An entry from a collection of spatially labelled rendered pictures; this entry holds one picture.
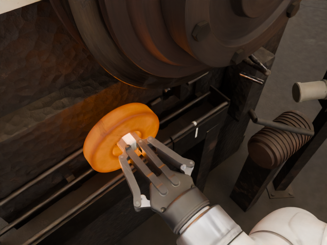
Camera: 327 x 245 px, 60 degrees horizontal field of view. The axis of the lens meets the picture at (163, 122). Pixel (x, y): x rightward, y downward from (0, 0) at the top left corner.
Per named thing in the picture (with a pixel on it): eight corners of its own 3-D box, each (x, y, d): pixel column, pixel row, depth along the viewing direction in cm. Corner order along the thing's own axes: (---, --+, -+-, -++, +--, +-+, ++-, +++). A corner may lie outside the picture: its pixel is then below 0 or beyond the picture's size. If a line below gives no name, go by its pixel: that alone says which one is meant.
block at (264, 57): (214, 105, 96) (227, 46, 77) (231, 94, 99) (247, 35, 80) (238, 125, 90) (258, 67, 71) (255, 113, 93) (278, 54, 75)
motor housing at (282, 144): (222, 198, 134) (249, 131, 92) (253, 172, 142) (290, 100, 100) (243, 219, 128) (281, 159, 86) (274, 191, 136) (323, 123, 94)
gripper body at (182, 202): (172, 243, 46) (139, 200, 50) (210, 211, 49) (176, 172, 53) (175, 231, 40) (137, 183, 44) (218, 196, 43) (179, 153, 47)
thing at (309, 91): (290, 92, 89) (295, 78, 84) (319, 89, 88) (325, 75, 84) (296, 106, 85) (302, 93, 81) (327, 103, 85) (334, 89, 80)
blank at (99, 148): (70, 135, 47) (80, 149, 45) (145, 87, 51) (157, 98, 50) (95, 171, 60) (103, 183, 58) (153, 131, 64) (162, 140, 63)
